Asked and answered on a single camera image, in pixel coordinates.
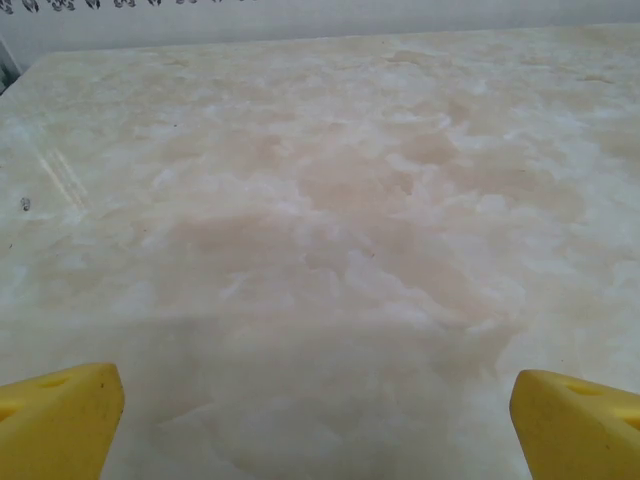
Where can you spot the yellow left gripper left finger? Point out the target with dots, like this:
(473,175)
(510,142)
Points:
(55,425)

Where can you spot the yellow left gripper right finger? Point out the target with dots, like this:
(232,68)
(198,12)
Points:
(575,430)

